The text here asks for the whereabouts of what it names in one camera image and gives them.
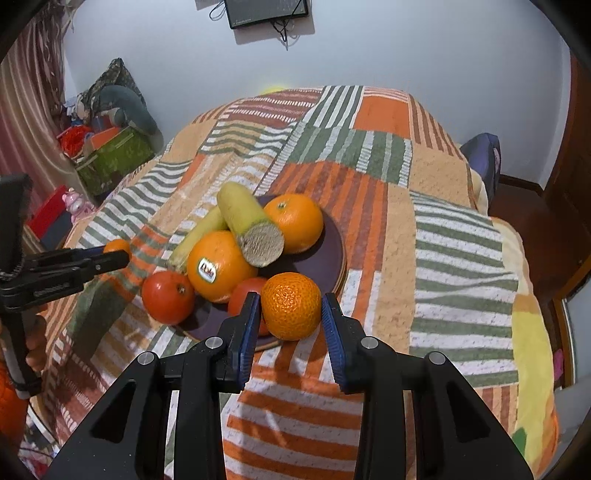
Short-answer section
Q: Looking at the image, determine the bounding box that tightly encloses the yellow blanket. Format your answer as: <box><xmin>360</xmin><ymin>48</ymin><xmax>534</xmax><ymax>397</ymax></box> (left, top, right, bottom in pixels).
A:
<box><xmin>468</xmin><ymin>168</ymin><xmax>561</xmax><ymax>462</ymax></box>

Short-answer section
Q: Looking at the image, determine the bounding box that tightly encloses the orange box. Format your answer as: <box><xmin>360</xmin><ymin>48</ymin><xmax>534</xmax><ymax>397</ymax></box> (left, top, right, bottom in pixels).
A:
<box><xmin>90</xmin><ymin>127</ymin><xmax>124</xmax><ymax>151</ymax></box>

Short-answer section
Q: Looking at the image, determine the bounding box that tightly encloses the small tangerine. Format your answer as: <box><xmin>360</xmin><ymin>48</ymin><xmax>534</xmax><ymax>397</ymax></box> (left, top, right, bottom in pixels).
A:
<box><xmin>102</xmin><ymin>239</ymin><xmax>132</xmax><ymax>259</ymax></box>
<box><xmin>261</xmin><ymin>272</ymin><xmax>322</xmax><ymax>341</ymax></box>

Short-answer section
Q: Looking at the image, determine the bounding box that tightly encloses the dark patterned cushion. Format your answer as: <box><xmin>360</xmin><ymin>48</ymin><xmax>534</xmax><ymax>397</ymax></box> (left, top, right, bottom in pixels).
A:
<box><xmin>85</xmin><ymin>58</ymin><xmax>146</xmax><ymax>107</ymax></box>

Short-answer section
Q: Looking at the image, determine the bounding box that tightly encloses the green storage box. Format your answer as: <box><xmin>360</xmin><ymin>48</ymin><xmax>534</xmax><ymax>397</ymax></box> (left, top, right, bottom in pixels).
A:
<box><xmin>76</xmin><ymin>127</ymin><xmax>155</xmax><ymax>197</ymax></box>

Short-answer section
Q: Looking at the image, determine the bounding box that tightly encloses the long corn cob piece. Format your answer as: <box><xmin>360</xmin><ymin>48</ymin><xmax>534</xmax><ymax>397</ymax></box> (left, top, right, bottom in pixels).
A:
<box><xmin>167</xmin><ymin>205</ymin><xmax>229</xmax><ymax>273</ymax></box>

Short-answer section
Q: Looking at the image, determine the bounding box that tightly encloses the purple plate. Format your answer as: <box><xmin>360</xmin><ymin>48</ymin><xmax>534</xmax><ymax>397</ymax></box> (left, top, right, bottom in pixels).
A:
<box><xmin>173</xmin><ymin>194</ymin><xmax>347</xmax><ymax>352</ymax></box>

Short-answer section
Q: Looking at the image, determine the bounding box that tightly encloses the orange with green stem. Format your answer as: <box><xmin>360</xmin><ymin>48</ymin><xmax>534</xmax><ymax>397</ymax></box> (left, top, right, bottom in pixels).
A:
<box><xmin>263</xmin><ymin>194</ymin><xmax>325</xmax><ymax>256</ymax></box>

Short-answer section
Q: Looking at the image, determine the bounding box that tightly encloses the striped patchwork blanket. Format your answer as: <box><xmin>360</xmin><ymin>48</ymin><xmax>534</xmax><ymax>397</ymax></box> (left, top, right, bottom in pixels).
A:
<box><xmin>28</xmin><ymin>84</ymin><xmax>561</xmax><ymax>480</ymax></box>

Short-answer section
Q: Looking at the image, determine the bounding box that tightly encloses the striped red curtain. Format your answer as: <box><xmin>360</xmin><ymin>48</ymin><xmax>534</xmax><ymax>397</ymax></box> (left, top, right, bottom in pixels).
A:
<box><xmin>0</xmin><ymin>0</ymin><xmax>72</xmax><ymax>199</ymax></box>

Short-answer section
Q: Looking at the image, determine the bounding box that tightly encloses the red box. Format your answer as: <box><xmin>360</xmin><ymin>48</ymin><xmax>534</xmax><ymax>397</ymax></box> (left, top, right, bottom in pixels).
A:
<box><xmin>25</xmin><ymin>185</ymin><xmax>75</xmax><ymax>250</ymax></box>

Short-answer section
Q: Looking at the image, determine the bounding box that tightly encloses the pink toy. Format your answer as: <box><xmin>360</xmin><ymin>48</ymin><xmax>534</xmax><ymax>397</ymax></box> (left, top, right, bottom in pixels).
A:
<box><xmin>65</xmin><ymin>188</ymin><xmax>95</xmax><ymax>219</ymax></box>

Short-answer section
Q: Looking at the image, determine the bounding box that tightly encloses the red plastic bag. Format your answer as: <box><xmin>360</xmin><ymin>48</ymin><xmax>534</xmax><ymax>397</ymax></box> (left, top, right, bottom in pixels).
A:
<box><xmin>58</xmin><ymin>127</ymin><xmax>92</xmax><ymax>158</ymax></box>

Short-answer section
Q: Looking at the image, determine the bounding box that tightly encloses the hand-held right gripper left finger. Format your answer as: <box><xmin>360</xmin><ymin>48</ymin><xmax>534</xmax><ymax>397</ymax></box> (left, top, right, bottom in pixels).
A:
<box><xmin>46</xmin><ymin>292</ymin><xmax>262</xmax><ymax>480</ymax></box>

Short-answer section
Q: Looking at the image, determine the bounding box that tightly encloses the purple backpack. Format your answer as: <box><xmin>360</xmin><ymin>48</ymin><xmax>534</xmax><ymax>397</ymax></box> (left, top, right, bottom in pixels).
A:
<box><xmin>459</xmin><ymin>133</ymin><xmax>502</xmax><ymax>214</ymax></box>

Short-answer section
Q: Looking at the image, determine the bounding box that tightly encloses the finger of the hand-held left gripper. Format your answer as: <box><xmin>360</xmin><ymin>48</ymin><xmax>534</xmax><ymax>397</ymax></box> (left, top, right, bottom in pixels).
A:
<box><xmin>23</xmin><ymin>246</ymin><xmax>108</xmax><ymax>269</ymax></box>
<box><xmin>25</xmin><ymin>251</ymin><xmax>131</xmax><ymax>309</ymax></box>

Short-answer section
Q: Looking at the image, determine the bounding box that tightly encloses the person's left hand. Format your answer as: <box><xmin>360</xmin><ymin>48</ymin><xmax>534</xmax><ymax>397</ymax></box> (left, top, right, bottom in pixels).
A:
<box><xmin>23</xmin><ymin>314</ymin><xmax>49</xmax><ymax>376</ymax></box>

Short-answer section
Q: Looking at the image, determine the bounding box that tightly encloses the large orange with sticker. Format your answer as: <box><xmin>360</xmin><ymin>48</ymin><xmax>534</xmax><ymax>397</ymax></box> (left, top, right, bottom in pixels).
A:
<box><xmin>187</xmin><ymin>231</ymin><xmax>259</xmax><ymax>304</ymax></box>

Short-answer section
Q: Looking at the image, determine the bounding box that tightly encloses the small black wall monitor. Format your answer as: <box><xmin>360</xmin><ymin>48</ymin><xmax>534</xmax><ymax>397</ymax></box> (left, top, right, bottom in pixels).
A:
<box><xmin>224</xmin><ymin>0</ymin><xmax>310</xmax><ymax>30</ymax></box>

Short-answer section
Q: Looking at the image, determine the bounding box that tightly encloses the short corn cob piece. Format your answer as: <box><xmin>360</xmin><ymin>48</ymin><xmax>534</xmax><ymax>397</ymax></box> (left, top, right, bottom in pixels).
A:
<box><xmin>217</xmin><ymin>182</ymin><xmax>286</xmax><ymax>268</ymax></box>

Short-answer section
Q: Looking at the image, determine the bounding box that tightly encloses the brown wooden door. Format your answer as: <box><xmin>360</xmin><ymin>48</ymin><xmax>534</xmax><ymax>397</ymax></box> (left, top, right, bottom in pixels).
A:
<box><xmin>542</xmin><ymin>51</ymin><xmax>591</xmax><ymax>296</ymax></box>

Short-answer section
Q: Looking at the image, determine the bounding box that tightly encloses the red tomato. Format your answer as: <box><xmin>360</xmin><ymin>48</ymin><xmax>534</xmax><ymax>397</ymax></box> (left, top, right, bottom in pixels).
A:
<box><xmin>141</xmin><ymin>271</ymin><xmax>196</xmax><ymax>325</ymax></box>
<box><xmin>228</xmin><ymin>277</ymin><xmax>271</xmax><ymax>336</ymax></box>

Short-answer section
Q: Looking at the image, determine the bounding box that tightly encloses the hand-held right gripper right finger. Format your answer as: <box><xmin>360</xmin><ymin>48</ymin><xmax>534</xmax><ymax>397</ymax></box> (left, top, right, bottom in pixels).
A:
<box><xmin>322</xmin><ymin>292</ymin><xmax>536</xmax><ymax>480</ymax></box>

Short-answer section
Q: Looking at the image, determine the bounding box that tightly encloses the white sliding wardrobe door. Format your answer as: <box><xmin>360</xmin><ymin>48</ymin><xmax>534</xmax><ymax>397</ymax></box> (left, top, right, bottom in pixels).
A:
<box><xmin>551</xmin><ymin>258</ymin><xmax>591</xmax><ymax>444</ymax></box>

